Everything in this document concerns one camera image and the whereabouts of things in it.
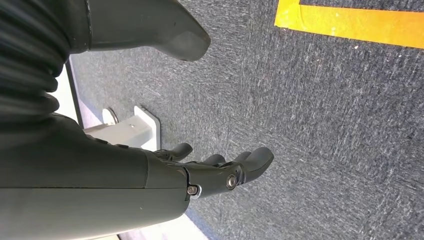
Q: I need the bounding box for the white metal desk foot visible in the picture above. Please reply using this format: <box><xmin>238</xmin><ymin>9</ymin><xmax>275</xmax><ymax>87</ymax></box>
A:
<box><xmin>82</xmin><ymin>105</ymin><xmax>162</xmax><ymax>153</ymax></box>

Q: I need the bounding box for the white board with dark edge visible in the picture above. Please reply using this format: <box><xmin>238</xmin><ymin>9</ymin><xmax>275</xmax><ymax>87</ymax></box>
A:
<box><xmin>47</xmin><ymin>54</ymin><xmax>84</xmax><ymax>129</ymax></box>

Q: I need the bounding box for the yellow floor tape strip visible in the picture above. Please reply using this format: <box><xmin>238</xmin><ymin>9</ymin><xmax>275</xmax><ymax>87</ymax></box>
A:
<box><xmin>274</xmin><ymin>0</ymin><xmax>424</xmax><ymax>50</ymax></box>

